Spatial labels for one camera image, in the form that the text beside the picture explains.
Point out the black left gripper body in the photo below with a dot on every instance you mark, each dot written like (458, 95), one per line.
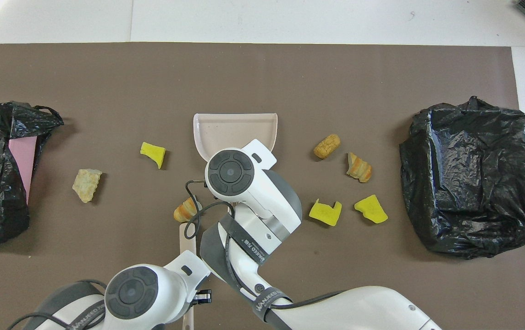
(202, 297)

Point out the beige hand brush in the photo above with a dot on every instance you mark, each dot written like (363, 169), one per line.
(188, 238)

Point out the notched yellow sponge piece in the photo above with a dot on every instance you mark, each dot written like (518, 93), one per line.
(325, 214)

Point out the small yellow sponge piece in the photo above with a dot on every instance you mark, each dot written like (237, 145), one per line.
(153, 153)

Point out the pale bread chunk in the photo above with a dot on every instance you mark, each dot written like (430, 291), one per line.
(86, 184)

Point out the beige plastic dustpan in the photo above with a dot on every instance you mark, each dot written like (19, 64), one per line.
(225, 133)

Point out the brown cork-like nugget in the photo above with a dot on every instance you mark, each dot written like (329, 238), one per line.
(327, 146)

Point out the striped brown croissant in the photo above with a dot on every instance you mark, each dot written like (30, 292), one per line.
(359, 168)

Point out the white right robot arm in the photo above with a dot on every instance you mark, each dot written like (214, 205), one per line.
(262, 201)

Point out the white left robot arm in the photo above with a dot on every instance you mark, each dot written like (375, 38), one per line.
(138, 293)

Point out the pink plastic bin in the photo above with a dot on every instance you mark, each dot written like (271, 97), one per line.
(23, 160)

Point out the open black bag lined bin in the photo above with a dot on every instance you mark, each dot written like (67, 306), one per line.
(468, 183)

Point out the brown table mat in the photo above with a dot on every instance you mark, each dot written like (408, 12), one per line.
(262, 78)

